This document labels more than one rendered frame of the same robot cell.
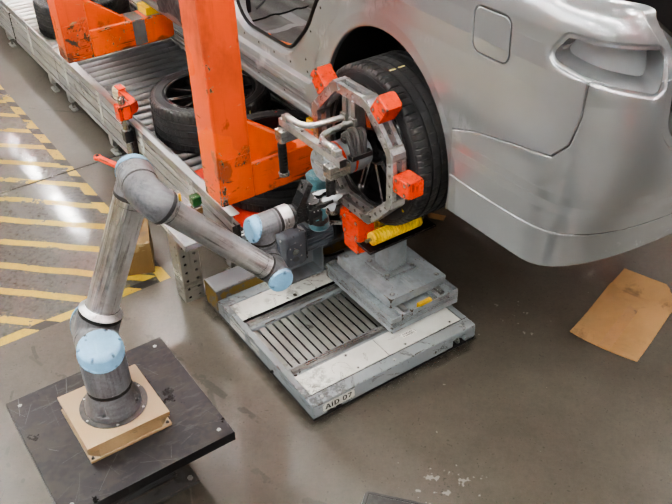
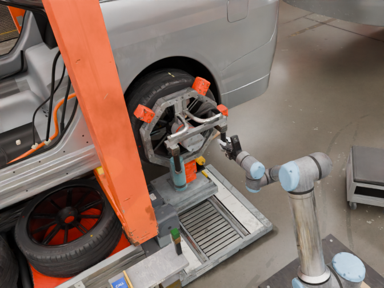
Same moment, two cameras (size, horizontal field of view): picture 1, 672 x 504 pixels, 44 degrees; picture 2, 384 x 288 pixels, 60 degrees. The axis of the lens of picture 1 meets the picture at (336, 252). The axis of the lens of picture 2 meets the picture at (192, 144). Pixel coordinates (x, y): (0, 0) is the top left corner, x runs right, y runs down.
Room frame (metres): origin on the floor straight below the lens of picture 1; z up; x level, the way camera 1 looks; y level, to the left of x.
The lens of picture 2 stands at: (2.62, 1.66, 2.15)
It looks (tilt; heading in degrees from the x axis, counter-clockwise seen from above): 39 degrees down; 275
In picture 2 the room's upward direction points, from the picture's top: 7 degrees counter-clockwise
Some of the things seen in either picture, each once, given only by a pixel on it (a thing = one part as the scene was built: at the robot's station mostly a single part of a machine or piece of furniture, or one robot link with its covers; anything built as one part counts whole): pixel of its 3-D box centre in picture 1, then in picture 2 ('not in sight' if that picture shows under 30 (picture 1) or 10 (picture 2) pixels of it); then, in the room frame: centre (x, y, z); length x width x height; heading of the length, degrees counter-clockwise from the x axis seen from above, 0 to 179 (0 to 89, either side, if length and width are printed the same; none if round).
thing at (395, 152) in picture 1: (356, 151); (181, 130); (2.84, -0.10, 0.85); 0.54 x 0.07 x 0.54; 33
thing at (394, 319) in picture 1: (390, 281); (180, 189); (2.93, -0.24, 0.13); 0.50 x 0.36 x 0.10; 33
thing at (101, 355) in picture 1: (103, 361); (344, 274); (2.03, 0.78, 0.55); 0.17 x 0.15 x 0.18; 21
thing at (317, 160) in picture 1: (341, 157); (187, 135); (2.80, -0.04, 0.85); 0.21 x 0.14 x 0.14; 123
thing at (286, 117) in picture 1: (314, 109); (174, 121); (2.86, 0.06, 1.03); 0.19 x 0.18 x 0.11; 123
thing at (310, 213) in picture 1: (304, 211); (235, 152); (2.51, 0.11, 0.80); 0.12 x 0.08 x 0.09; 123
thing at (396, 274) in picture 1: (390, 247); (178, 172); (2.93, -0.24, 0.32); 0.40 x 0.30 x 0.28; 33
